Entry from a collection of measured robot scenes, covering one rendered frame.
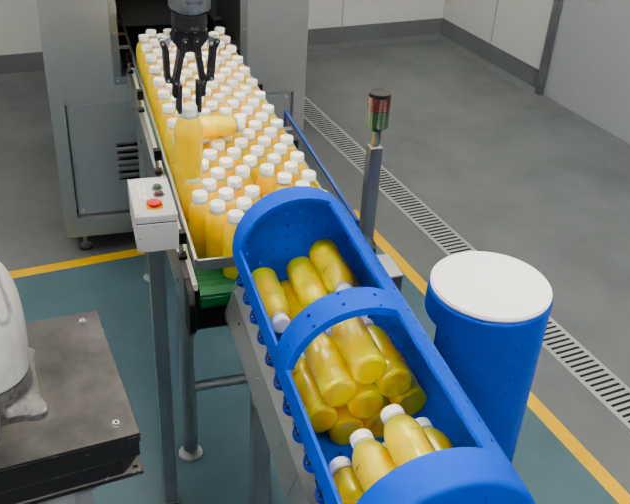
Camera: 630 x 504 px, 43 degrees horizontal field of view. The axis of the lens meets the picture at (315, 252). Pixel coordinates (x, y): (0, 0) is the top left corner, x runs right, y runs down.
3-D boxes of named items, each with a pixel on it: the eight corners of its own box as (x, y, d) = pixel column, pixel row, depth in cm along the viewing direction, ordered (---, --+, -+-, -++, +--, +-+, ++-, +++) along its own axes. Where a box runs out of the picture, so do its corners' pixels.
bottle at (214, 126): (181, 113, 227) (238, 110, 231) (179, 121, 233) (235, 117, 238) (184, 136, 226) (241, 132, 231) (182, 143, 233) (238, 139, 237)
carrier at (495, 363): (478, 497, 245) (385, 496, 244) (535, 255, 198) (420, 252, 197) (498, 580, 221) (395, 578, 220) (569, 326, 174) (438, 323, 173)
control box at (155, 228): (138, 253, 194) (135, 216, 189) (129, 213, 211) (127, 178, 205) (179, 249, 197) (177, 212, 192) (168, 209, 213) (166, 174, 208)
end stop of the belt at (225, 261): (198, 271, 198) (198, 260, 197) (197, 269, 199) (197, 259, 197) (352, 253, 209) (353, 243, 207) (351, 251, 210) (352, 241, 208)
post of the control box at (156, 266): (165, 505, 255) (146, 235, 202) (164, 495, 258) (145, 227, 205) (178, 502, 256) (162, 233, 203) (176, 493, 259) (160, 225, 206)
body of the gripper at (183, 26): (173, 16, 166) (173, 58, 172) (213, 14, 169) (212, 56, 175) (165, 3, 172) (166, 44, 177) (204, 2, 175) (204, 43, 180)
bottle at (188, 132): (201, 167, 198) (202, 106, 188) (202, 181, 192) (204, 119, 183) (173, 167, 196) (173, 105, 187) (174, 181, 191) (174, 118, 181)
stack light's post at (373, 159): (343, 431, 287) (370, 149, 228) (339, 423, 290) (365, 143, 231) (354, 429, 288) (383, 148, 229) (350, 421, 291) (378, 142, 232)
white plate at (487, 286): (535, 252, 197) (534, 256, 198) (423, 248, 196) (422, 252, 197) (567, 321, 174) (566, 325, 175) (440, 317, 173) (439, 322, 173)
